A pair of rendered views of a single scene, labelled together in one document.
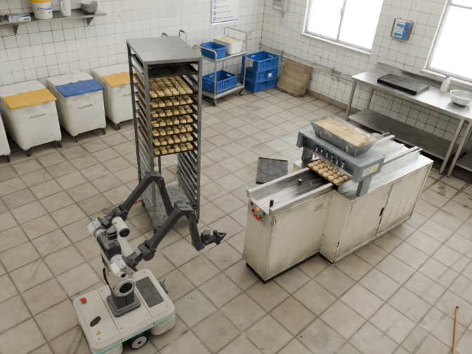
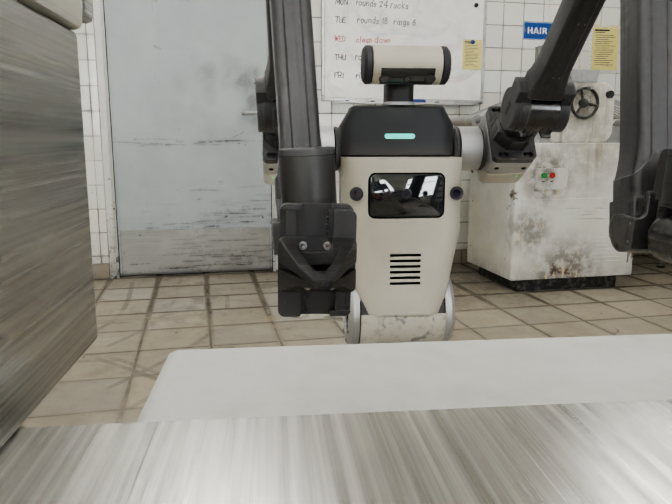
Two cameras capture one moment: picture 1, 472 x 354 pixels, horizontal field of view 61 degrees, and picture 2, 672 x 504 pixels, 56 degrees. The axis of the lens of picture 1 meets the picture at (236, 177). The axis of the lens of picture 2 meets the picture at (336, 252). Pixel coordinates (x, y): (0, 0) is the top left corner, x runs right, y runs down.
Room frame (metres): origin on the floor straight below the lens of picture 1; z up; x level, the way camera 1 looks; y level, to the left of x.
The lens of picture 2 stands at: (2.56, -0.34, 0.87)
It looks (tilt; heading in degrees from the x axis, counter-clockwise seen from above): 10 degrees down; 123
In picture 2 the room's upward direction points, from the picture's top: straight up
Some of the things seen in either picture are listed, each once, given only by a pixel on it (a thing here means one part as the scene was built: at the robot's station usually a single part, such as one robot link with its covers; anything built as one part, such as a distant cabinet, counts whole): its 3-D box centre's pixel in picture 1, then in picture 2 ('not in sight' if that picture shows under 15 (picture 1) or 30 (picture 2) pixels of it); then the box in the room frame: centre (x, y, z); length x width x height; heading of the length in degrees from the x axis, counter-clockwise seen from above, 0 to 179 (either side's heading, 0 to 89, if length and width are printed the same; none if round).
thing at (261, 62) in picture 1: (260, 61); not in sight; (7.43, -0.29, 0.50); 0.60 x 0.40 x 0.20; 137
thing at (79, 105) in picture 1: (79, 107); not in sight; (5.11, 2.28, 0.38); 0.64 x 0.54 x 0.77; 44
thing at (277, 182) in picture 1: (329, 161); not in sight; (3.31, -0.89, 0.87); 2.01 x 0.03 x 0.07; 128
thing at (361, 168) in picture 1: (336, 159); not in sight; (3.13, -0.89, 1.01); 0.72 x 0.33 x 0.34; 38
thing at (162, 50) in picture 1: (166, 140); not in sight; (3.40, 0.70, 0.93); 0.64 x 0.51 x 1.78; 27
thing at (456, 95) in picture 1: (461, 99); not in sight; (5.08, -2.89, 0.94); 0.33 x 0.33 x 0.12
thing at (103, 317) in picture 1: (125, 304); not in sight; (1.99, 0.78, 0.24); 0.68 x 0.53 x 0.41; 128
